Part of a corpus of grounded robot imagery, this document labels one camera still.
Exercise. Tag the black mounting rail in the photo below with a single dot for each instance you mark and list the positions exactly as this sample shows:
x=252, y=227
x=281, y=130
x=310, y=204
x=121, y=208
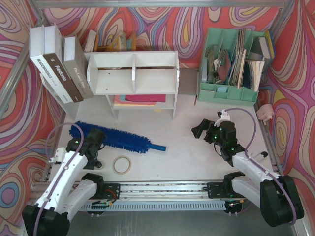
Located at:
x=154, y=191

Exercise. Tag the masking tape roll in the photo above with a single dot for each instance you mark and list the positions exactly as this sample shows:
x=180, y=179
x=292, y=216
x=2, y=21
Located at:
x=122, y=165

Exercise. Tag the pink piggy figure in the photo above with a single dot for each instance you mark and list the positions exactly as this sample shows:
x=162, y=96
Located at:
x=265, y=113

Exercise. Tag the white marker pen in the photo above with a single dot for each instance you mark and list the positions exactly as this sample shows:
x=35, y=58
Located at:
x=260, y=156

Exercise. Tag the taupe book Lonely Ones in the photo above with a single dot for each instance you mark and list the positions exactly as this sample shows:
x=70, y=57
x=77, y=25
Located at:
x=76, y=64

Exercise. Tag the white wooden bookshelf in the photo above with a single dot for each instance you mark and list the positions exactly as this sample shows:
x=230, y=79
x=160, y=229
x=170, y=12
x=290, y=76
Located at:
x=112, y=74

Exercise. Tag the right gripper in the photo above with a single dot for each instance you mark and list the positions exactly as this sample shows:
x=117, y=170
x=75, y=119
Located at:
x=208, y=130

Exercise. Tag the white book Mademoiselle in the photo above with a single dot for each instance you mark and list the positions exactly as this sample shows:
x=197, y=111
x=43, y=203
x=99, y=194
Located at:
x=36, y=47

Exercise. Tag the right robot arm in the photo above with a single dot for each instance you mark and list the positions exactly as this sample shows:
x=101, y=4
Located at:
x=275, y=195

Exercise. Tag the mint green desk organizer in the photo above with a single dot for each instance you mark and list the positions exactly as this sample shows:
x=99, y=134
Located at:
x=232, y=64

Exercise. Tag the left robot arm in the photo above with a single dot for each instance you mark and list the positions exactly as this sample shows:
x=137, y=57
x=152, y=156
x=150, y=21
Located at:
x=54, y=210

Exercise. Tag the stack of coloured paper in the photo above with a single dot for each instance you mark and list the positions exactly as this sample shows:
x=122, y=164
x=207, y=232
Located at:
x=139, y=100

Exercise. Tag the blue microfiber duster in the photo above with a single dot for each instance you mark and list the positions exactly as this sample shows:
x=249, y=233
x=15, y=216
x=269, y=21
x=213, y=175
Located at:
x=121, y=139

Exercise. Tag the brown book Fredonia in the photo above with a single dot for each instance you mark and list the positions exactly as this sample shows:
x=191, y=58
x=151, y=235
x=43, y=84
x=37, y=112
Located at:
x=53, y=44

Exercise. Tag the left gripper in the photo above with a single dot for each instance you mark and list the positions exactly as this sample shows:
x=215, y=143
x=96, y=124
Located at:
x=97, y=137

